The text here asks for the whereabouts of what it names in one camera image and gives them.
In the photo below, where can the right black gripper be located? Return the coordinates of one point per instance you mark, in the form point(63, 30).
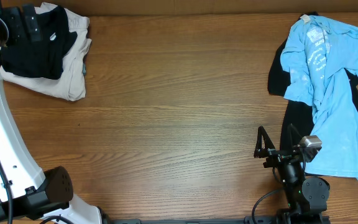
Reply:
point(276, 155)

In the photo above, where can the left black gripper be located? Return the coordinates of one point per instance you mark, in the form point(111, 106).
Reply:
point(20, 35)

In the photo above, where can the black t-shirt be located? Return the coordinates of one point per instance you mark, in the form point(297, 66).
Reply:
point(42, 59)

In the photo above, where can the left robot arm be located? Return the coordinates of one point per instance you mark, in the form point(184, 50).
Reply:
point(25, 189)

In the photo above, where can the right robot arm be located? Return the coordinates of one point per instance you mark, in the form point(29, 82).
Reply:
point(306, 196)

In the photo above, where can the black garment under pile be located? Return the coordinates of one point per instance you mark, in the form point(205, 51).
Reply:
point(297, 113)

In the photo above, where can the folded beige trousers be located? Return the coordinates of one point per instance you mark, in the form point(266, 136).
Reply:
point(71, 85)

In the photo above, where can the light blue printed t-shirt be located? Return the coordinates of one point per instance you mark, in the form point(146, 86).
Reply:
point(319, 54)

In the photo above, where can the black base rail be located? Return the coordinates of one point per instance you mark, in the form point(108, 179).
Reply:
point(245, 220)

